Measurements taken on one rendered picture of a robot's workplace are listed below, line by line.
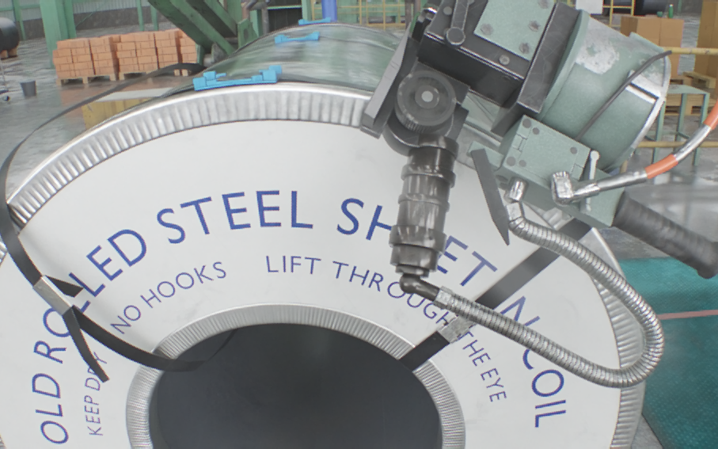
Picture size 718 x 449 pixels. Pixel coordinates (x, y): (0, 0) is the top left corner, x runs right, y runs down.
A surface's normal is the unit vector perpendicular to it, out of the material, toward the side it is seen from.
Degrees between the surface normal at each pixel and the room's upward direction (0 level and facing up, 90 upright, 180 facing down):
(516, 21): 58
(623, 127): 95
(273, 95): 89
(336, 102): 90
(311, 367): 6
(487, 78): 138
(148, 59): 90
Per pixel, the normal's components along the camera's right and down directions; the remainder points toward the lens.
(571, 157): 0.06, -0.15
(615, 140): -0.32, 0.65
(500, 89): -0.43, 0.89
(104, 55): -0.01, 0.40
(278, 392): 0.39, -0.84
